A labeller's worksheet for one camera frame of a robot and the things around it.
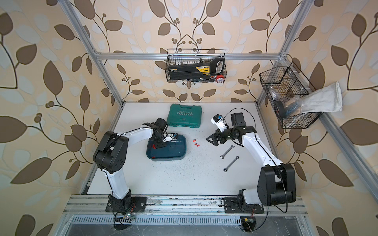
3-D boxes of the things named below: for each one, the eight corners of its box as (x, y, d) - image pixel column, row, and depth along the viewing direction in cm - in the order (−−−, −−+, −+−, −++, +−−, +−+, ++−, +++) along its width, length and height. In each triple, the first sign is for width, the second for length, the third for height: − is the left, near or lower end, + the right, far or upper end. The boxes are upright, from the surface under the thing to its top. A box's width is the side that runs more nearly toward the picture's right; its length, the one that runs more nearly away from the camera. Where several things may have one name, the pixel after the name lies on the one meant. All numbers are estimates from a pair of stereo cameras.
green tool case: (167, 128, 106) (166, 124, 103) (170, 107, 120) (169, 103, 116) (201, 128, 106) (202, 124, 102) (201, 107, 120) (201, 103, 116)
